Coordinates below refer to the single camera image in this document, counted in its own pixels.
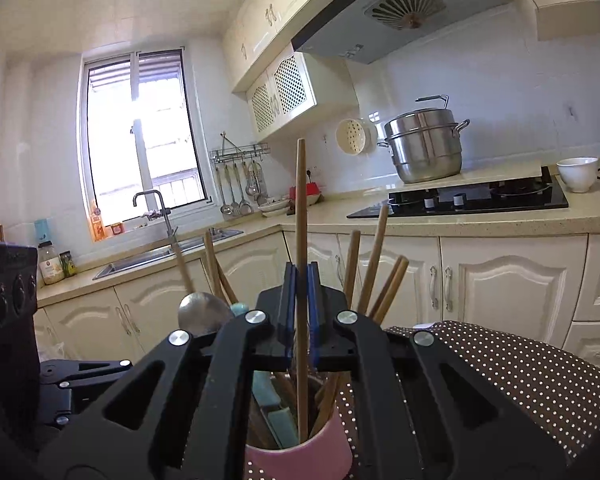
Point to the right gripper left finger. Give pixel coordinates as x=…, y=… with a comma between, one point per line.
x=181, y=412

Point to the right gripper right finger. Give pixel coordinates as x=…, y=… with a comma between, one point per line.
x=421, y=412

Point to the metal spoon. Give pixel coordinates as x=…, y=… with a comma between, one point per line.
x=201, y=313

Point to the lone wooden chopstick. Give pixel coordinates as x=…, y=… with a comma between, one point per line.
x=180, y=262

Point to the steel kitchen sink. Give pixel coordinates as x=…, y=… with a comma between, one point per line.
x=161, y=253

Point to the pink utensil holder cup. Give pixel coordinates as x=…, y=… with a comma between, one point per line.
x=325, y=456

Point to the jar with blue cap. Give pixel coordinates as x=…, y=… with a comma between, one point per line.
x=49, y=262

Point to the small dark jar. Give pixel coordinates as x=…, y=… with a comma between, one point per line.
x=67, y=264

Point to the brown polka dot tablecloth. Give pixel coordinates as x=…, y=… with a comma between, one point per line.
x=557, y=390

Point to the stacked white dishes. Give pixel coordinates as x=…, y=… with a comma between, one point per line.
x=274, y=208

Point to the steel faucet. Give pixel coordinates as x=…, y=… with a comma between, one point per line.
x=160, y=212

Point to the orange bottle on sill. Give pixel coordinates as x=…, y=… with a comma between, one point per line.
x=97, y=227

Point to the window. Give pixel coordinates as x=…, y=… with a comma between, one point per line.
x=138, y=133

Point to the black gas stove top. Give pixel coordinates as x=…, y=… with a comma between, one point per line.
x=523, y=194

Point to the round cream strainer plate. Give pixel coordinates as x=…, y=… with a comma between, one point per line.
x=356, y=136

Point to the stainless steel steamer pot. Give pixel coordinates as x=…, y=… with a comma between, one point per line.
x=425, y=144

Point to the white ceramic bowl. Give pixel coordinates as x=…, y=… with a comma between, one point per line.
x=578, y=173

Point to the left lattice cabinet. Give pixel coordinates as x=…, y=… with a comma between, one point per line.
x=298, y=91

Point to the range hood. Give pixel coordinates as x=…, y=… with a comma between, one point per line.
x=364, y=31

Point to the wall utensil rack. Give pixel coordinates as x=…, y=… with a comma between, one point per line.
x=239, y=176

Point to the upper wall cabinets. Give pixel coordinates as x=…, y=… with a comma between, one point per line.
x=258, y=34

